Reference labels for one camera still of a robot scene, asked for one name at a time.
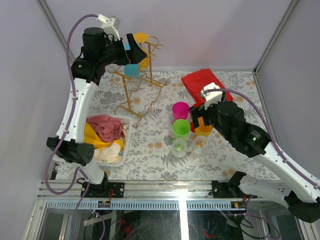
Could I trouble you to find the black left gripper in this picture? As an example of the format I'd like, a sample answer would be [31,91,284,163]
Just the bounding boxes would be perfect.
[96,32,144,66]

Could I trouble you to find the red plastic wine glass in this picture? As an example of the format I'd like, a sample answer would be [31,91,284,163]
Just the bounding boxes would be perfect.
[190,103,204,133]

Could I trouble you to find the magenta plastic wine glass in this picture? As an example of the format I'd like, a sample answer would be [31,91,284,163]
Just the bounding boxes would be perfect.
[172,101,189,121]

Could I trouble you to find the teal plastic wine glass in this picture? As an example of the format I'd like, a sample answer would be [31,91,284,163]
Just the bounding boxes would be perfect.
[123,43,141,78]

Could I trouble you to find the orange plastic wine glass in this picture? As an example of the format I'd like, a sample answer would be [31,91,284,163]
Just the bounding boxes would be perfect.
[133,32,149,71]
[193,117,213,140]

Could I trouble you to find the green plastic wine glass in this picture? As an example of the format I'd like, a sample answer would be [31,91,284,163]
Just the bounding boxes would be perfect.
[172,119,191,141]

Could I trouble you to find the clear wine glass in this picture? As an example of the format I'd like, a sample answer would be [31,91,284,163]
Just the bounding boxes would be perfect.
[171,138,187,166]
[191,135,208,162]

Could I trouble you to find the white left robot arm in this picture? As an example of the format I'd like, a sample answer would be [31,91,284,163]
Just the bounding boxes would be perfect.
[44,27,147,198]

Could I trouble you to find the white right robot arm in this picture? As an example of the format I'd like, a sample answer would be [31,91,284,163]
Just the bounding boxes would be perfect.
[189,101,320,223]

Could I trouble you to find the red folded cloth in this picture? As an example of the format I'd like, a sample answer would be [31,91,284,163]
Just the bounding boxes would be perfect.
[181,68,225,104]

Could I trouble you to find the pink crumpled cloth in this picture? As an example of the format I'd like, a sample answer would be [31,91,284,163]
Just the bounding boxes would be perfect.
[86,114,125,143]

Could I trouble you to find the white plastic basket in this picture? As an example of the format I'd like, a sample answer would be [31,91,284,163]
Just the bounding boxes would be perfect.
[93,115,132,167]

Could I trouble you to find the yellow cloth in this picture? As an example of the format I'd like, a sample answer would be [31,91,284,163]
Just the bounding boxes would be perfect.
[84,123,124,149]

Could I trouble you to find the cream cloth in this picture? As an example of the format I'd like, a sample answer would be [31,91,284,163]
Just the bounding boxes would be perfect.
[93,143,123,164]

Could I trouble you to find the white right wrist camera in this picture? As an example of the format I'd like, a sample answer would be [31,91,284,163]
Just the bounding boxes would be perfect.
[199,82,223,110]

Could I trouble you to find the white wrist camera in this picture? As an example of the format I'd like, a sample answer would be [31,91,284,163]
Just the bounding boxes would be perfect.
[96,14,121,41]
[199,82,223,110]

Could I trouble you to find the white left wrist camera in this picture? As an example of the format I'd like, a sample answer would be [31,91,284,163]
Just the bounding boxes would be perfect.
[96,14,121,41]

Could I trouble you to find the gold wire wine glass rack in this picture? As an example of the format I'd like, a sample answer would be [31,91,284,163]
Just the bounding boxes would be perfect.
[108,34,168,128]

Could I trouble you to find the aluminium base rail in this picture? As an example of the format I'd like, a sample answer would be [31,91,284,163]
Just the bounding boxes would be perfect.
[37,180,242,200]

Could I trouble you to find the grey cable duct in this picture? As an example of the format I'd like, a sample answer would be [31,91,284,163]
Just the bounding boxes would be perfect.
[47,199,245,211]

